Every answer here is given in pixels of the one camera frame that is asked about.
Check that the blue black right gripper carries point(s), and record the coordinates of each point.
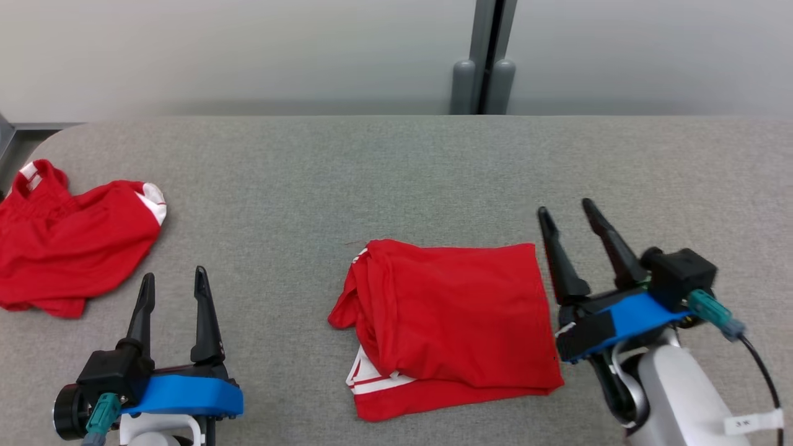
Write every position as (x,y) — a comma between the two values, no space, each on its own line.
(626,319)

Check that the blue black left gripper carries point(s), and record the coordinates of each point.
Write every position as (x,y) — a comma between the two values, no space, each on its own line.
(186,393)

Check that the red shorts with white trim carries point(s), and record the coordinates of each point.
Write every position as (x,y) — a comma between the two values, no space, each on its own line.
(68,241)

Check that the red basketball jersey white trim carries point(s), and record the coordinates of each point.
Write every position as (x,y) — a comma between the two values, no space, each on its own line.
(452,322)

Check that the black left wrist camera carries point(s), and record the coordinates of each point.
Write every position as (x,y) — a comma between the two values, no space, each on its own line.
(111,371)

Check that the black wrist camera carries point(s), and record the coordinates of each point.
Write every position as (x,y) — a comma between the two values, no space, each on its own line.
(111,371)
(678,272)

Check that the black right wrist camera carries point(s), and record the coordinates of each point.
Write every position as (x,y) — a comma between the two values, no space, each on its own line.
(678,272)

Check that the grey metal partition frame leg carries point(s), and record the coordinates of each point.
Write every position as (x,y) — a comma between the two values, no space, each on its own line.
(43,126)

